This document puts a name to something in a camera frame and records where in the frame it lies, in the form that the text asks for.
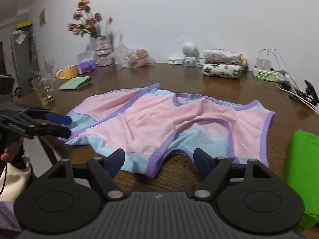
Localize person's left hand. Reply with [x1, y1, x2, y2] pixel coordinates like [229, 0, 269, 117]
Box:
[1, 136, 24, 163]

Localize vase with dried roses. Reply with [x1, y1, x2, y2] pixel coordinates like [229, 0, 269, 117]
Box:
[67, 0, 114, 68]

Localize yellow mug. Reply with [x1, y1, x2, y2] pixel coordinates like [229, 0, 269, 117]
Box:
[55, 65, 78, 80]

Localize clear plastic snack bag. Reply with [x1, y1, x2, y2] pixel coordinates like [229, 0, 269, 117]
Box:
[113, 44, 155, 69]

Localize green folded wallet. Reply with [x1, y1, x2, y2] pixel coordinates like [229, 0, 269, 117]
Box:
[59, 76, 91, 91]

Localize folded patterned cloth stack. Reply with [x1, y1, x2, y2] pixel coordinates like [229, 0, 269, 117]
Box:
[202, 49, 248, 67]

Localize black phone stand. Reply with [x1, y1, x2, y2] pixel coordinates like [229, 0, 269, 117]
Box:
[290, 79, 318, 107]

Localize floral folded towel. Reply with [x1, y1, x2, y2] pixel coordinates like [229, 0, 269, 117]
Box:
[202, 63, 243, 79]

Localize white astronaut figurine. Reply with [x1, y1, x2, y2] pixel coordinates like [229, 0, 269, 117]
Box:
[182, 42, 199, 66]

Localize white charger cables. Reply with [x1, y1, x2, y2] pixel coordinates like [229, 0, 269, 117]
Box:
[259, 48, 319, 116]

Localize white power strip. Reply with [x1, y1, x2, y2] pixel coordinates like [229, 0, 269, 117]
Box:
[252, 57, 287, 83]

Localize white small blocks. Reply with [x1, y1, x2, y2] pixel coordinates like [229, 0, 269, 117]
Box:
[168, 58, 183, 65]

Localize green storage bag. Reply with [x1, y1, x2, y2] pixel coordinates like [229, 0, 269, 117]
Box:
[284, 130, 319, 228]

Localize pink blue purple garment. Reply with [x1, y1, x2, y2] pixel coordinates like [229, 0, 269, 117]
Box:
[64, 84, 275, 178]

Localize clear drinking glass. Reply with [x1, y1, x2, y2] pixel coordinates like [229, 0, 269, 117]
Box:
[31, 74, 55, 106]

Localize purple toy camera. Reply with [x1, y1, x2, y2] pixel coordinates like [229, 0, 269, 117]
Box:
[76, 60, 96, 74]

